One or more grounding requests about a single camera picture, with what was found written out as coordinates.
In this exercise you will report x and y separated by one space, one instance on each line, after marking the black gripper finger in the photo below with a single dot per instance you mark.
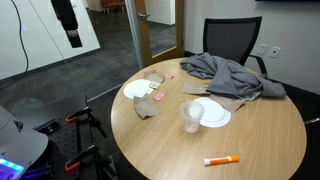
74 39

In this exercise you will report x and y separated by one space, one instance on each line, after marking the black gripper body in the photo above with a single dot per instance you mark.
63 13

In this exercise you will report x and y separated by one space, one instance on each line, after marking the orange glue stick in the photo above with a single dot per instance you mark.
221 160

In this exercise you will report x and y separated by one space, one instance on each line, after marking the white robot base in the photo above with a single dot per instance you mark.
20 143

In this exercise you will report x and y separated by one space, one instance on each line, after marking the red upholstered chair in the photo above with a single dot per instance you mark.
113 4

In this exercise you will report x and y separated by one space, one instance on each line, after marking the wooden door with glass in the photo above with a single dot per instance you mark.
146 40

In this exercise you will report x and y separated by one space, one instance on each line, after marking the black orange bar clamp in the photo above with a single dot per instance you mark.
78 115
80 156

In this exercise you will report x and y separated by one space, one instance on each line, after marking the white paper plate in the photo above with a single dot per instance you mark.
216 115
136 88

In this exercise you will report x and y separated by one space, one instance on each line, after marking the flat brown paper napkin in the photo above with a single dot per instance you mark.
154 76
233 103
193 88

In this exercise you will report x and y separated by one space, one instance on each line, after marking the pale yellow paper packet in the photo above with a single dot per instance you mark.
154 85

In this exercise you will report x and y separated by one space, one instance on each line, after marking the crumpled brown paper napkin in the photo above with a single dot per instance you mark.
145 107

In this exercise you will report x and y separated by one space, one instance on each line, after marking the black perforated mounting table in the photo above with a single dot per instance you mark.
66 140

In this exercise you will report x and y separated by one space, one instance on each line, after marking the clear plastic cup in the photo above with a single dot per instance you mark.
191 120

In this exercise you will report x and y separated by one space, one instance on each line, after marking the black mesh office chair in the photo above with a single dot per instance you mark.
231 36

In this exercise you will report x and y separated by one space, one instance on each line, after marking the grey hoodie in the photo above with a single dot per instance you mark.
230 76

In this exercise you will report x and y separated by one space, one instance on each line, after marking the grey metal door frame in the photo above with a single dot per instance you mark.
133 33

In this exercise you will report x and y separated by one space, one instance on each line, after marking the black mounting bracket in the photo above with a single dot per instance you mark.
50 126

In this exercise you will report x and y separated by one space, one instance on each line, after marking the white wall outlet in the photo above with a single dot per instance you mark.
262 49

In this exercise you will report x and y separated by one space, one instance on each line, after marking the white wall plate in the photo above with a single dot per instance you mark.
275 51

